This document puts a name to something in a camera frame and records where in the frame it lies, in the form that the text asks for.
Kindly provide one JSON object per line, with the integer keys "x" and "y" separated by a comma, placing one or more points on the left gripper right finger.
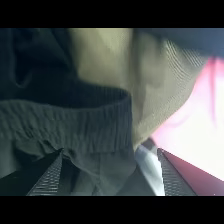
{"x": 173, "y": 178}

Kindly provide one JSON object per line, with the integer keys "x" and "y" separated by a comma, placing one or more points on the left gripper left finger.
{"x": 48, "y": 178}

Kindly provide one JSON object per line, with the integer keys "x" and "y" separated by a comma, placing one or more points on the black trousers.
{"x": 66, "y": 120}

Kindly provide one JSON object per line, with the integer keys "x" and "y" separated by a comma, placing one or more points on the pink garment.
{"x": 200, "y": 133}

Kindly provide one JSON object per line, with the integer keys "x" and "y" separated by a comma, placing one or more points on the olive garment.
{"x": 146, "y": 83}

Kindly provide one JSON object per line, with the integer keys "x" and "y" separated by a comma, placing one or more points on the dark garment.
{"x": 186, "y": 38}

